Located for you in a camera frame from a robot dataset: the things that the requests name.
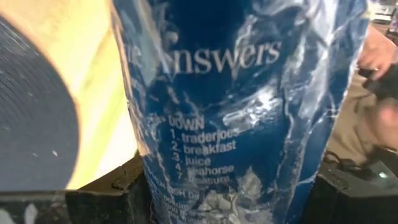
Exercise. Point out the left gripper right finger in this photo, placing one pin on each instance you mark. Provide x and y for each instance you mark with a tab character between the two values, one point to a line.
348	205

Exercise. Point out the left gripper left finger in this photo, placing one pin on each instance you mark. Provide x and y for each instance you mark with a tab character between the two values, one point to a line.
118	202

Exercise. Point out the blue frosted flakes cereal box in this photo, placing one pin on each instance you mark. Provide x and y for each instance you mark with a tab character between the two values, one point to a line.
233	109

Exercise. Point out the person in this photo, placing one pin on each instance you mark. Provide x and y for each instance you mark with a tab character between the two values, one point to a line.
351	130

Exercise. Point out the person's hand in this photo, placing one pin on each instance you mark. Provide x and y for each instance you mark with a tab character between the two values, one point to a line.
376	53
388	121

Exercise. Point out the black handheld device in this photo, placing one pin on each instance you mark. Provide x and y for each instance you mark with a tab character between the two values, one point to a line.
385	85

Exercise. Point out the round dark woven placemat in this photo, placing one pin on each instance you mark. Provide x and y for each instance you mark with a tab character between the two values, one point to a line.
31	109

